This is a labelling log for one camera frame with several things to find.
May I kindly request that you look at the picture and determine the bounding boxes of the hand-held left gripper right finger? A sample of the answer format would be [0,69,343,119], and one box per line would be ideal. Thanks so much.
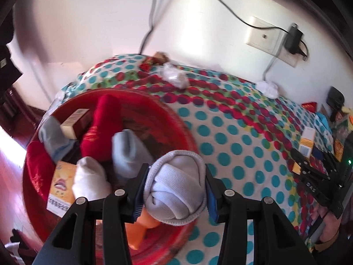
[204,168,317,265]

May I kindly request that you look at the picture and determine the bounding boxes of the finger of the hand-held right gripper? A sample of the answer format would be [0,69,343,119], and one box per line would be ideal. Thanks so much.
[317,149,341,172]
[289,148,312,173]

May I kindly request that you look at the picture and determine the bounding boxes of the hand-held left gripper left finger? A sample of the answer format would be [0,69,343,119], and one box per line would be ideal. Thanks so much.
[32,163,151,265]

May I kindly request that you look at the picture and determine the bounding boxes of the large yellow carton box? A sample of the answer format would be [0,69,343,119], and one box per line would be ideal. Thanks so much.
[293,127,315,174]

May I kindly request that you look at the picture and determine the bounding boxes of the orange rubber animal toy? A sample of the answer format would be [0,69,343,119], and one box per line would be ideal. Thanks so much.
[125,208,162,250]

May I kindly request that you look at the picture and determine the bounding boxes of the white grey sock ball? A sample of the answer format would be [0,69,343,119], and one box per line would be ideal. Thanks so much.
[143,150,208,224]

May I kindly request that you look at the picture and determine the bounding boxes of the light blue sock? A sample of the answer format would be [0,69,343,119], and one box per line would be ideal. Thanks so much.
[112,129,153,183]

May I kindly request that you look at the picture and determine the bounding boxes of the white sock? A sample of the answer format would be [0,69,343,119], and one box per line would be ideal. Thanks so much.
[72,156,112,201]

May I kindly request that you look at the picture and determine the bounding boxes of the red basin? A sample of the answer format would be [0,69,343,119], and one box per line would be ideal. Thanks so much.
[23,88,206,265]

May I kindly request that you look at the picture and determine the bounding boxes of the yellow carton box with barcode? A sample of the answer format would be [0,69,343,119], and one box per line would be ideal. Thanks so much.
[46,161,79,218]

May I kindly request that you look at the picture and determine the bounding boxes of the small tan carton box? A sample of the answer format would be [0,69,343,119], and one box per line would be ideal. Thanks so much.
[60,108,91,140]

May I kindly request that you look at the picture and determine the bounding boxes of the blue grey sock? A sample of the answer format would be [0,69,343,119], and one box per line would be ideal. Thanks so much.
[38,116,76,163]

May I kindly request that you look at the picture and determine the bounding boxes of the person's right forearm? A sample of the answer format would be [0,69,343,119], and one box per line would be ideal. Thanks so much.
[312,235,353,265]

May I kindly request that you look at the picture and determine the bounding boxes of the person's right hand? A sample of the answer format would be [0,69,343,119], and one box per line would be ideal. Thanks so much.
[311,203,342,245]

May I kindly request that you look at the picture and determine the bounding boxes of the white cloth with blue dots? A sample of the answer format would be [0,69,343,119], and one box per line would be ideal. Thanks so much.
[314,112,333,133]

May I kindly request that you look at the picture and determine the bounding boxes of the colourful polka dot tablecloth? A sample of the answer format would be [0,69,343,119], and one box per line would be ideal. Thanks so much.
[55,54,340,265]

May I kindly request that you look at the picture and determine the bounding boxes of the crumpled white paper ball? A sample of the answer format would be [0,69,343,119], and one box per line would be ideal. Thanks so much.
[256,81,279,98]

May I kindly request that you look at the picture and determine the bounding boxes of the black power adapter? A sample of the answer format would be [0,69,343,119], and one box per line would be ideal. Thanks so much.
[284,23,304,55]

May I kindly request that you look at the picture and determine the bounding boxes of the crumpled white plastic wrap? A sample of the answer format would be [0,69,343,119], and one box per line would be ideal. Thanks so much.
[161,62,189,89]

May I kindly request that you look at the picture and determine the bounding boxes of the small red packet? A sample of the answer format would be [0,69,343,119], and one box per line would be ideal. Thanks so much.
[139,57,155,72]

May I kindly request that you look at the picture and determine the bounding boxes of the small brown object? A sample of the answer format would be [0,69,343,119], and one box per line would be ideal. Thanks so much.
[153,51,169,64]

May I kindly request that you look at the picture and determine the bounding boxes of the thin black adapter cable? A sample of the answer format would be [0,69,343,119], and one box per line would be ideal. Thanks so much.
[263,55,278,83]

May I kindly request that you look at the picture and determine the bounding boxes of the beige wall power socket plate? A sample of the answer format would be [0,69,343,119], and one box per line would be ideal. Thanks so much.
[276,48,301,68]

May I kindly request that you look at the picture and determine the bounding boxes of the black plug with cable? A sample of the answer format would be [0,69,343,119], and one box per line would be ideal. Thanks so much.
[299,40,309,61]

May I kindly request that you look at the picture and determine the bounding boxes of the beige wall antenna socket plate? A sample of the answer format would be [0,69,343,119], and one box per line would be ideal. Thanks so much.
[245,17,287,51]

